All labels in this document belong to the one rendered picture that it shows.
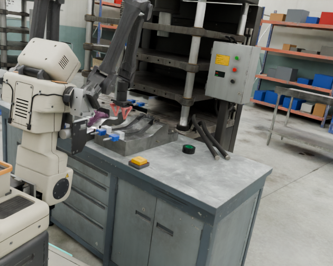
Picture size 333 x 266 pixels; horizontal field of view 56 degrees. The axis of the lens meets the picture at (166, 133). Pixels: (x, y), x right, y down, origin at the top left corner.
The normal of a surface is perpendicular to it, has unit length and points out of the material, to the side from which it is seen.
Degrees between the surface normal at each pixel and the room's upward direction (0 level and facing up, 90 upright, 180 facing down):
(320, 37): 90
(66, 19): 90
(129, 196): 90
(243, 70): 90
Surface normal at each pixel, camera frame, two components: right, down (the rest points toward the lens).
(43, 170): -0.42, 0.08
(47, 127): 0.89, 0.25
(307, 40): -0.71, 0.12
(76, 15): 0.69, 0.30
